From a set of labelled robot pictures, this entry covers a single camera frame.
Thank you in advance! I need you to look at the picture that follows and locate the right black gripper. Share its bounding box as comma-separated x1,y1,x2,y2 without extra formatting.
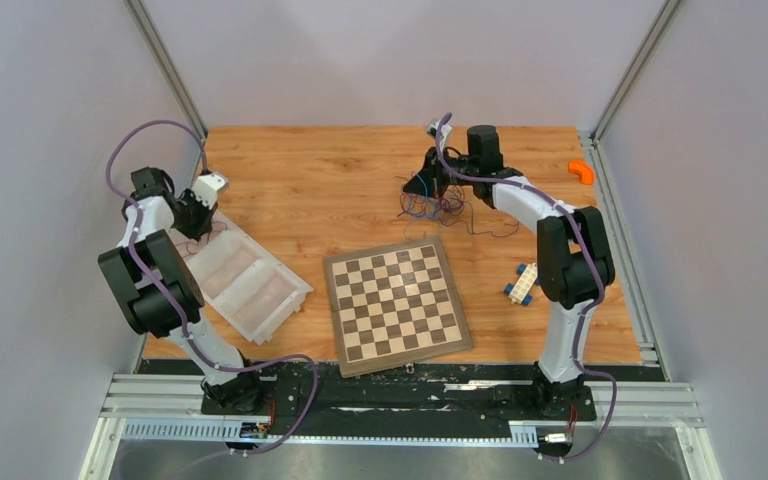
404,145,479,199

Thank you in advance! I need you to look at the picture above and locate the red wire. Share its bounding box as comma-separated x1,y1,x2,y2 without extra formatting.
175,221,230,260

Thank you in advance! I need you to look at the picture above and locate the purple wire bundle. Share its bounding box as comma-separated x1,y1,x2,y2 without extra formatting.
393,173,522,241

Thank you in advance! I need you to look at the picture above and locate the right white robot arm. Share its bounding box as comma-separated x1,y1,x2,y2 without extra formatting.
403,119,616,419

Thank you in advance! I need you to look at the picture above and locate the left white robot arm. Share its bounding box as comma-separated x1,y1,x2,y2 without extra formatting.
98,167,266,414

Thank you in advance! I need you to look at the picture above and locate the white plastic compartment tray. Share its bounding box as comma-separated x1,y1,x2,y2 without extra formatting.
170,212,313,345

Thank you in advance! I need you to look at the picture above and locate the wooden chessboard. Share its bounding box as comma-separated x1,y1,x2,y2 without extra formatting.
323,236,473,378

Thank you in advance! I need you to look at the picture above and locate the white blue toy car chassis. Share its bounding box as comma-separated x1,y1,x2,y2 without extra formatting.
504,263,539,306

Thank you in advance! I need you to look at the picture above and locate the orange curved plastic piece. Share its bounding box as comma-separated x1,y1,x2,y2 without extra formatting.
567,159,596,185

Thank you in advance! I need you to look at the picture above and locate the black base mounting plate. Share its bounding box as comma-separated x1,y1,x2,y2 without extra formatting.
199,360,599,440

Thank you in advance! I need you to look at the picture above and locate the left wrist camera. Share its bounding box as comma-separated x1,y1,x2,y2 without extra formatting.
191,172,230,209

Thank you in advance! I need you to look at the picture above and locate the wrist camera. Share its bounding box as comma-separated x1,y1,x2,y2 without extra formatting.
425,118,452,156
191,172,230,209

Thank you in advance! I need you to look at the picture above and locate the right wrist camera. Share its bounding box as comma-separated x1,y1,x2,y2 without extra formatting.
425,118,452,156

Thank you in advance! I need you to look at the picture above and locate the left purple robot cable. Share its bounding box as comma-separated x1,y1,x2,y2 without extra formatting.
105,119,322,458

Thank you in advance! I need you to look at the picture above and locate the aluminium frame rail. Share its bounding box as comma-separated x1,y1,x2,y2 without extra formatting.
79,374,722,479

